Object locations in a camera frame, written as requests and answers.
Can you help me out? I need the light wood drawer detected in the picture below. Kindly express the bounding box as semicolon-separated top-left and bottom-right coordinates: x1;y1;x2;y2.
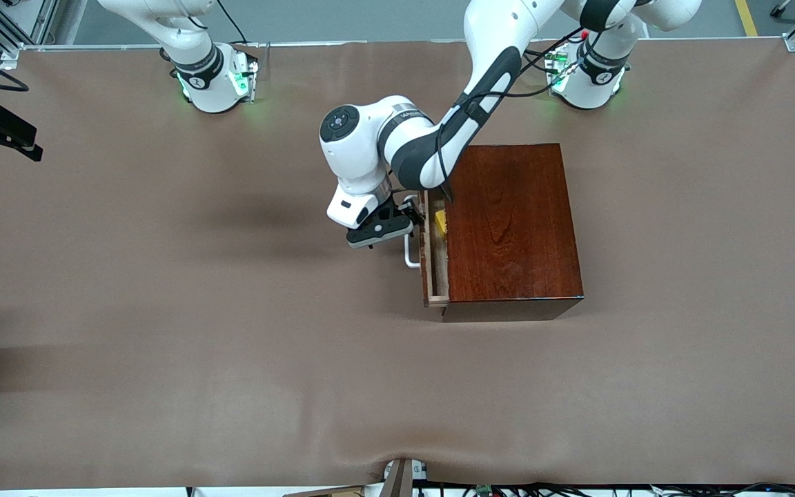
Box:
403;190;451;308

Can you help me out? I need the dark red wooden cabinet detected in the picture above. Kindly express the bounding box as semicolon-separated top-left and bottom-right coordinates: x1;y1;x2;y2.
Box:
439;143;585;323

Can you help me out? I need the brown table cover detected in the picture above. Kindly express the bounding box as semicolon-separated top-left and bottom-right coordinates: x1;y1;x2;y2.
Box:
0;38;795;491

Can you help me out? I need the brown cardboard piece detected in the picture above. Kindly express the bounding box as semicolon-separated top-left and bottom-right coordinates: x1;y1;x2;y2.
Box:
284;485;364;497

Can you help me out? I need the camera mount post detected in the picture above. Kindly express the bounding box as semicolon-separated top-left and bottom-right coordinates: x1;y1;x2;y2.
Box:
380;458;429;497

